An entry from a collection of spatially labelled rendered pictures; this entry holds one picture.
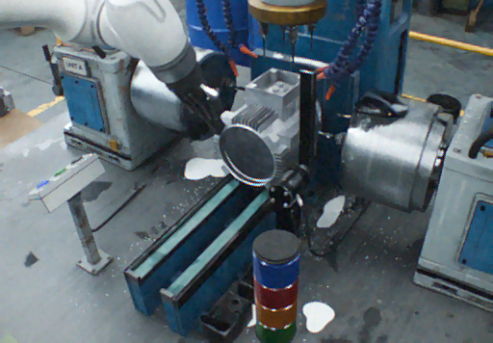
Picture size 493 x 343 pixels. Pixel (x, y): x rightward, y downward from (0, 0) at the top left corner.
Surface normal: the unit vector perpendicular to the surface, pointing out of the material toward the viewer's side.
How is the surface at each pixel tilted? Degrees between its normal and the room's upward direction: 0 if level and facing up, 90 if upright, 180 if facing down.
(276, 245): 0
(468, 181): 90
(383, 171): 81
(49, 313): 0
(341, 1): 90
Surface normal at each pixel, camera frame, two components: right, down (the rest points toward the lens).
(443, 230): -0.54, 0.49
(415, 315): -0.04, -0.82
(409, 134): -0.37, -0.32
